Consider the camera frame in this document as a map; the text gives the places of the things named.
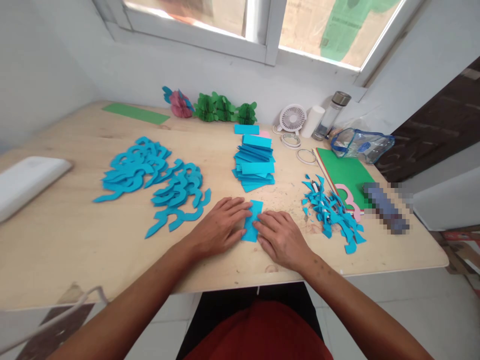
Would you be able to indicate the person's right hand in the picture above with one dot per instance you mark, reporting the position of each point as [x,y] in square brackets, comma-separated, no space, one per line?
[287,240]

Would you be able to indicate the person's left hand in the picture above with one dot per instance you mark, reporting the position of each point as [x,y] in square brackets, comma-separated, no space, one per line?
[215,228]

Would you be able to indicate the person's left ring finger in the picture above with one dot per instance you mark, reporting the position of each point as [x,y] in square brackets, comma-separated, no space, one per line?
[234,202]

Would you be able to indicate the person's right ring finger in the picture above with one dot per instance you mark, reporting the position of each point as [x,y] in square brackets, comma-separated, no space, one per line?
[276,213]

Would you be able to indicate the person's left middle finger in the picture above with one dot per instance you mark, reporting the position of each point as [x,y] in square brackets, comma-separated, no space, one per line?
[242,209]

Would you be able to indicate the person's right little finger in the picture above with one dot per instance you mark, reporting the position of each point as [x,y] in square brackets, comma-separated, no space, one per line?
[289,219]

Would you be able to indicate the person's left thumb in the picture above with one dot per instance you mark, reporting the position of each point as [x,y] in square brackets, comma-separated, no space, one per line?
[236,234]

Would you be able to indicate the person's right middle finger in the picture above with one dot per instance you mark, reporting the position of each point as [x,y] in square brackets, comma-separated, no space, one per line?
[267,218]

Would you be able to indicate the person's right thumb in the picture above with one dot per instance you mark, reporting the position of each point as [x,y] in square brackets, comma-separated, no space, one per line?
[265,243]

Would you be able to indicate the person's left little finger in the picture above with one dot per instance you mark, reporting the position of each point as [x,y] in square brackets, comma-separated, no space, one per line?
[222,201]

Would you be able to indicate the person's left index finger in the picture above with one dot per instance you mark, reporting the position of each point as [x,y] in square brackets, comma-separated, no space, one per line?
[242,219]

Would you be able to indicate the person's right index finger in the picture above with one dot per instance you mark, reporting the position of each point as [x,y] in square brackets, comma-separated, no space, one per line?
[262,226]

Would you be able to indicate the blue paper strip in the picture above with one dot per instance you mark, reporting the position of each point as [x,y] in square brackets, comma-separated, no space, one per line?
[255,210]

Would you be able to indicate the small pile of blue cut-outs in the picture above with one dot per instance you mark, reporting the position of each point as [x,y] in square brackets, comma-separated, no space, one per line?
[182,195]

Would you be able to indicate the stack of blue paper rectangles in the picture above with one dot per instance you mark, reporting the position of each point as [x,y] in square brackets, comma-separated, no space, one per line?
[255,165]

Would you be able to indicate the pile of blue paper scraps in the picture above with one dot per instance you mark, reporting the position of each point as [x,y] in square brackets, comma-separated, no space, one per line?
[333,213]

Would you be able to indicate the white tape roll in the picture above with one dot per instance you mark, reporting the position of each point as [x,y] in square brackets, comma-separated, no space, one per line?
[291,140]
[307,156]

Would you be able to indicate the pink paper template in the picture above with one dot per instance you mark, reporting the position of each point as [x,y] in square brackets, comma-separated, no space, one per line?
[350,197]

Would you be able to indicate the person's legs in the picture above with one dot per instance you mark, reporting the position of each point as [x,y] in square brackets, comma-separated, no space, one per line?
[225,300]

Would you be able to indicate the single blue paper rectangle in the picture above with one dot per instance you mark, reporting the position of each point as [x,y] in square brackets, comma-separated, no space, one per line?
[246,129]

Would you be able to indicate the stack of coloured paper sheets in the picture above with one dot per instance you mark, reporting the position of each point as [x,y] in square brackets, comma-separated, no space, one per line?
[345,168]

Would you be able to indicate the pink paper sheet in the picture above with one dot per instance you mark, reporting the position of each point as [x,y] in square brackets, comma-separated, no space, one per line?
[265,133]

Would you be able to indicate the small green paper decoration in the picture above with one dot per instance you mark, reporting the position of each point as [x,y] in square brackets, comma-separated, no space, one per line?
[246,113]

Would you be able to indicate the person's body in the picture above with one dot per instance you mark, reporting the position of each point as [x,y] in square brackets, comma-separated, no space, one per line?
[262,333]

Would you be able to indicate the large pile of blue cut-outs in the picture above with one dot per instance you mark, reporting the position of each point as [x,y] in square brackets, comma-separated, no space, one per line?
[135,168]

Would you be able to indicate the large green paper decoration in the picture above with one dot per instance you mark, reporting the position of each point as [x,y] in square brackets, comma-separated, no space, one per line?
[213,108]

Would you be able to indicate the small white desk fan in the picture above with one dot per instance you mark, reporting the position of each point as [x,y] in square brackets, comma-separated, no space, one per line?
[293,118]

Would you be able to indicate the white cylinder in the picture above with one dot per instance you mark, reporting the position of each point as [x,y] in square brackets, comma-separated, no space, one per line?
[313,122]

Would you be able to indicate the clear pouch with blue trim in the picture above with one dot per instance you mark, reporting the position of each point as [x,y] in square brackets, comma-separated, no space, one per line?
[362,146]

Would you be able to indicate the pink and blue paper flower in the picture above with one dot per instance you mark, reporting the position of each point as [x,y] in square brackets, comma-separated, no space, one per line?
[179,103]

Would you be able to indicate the glass bottle with metal cap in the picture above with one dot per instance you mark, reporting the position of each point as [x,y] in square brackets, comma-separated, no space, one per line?
[332,116]

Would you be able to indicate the green paper strip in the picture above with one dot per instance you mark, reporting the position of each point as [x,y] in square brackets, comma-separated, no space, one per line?
[135,113]

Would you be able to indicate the white framed window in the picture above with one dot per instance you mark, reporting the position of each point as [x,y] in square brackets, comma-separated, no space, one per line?
[262,33]

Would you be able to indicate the dark wooden door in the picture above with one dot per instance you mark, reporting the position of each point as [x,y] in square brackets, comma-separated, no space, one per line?
[438,127]

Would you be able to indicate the cardboard box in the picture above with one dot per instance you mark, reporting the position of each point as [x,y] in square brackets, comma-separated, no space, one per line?
[463,251]

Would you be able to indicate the white flat device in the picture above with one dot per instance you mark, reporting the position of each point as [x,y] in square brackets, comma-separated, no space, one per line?
[28,183]

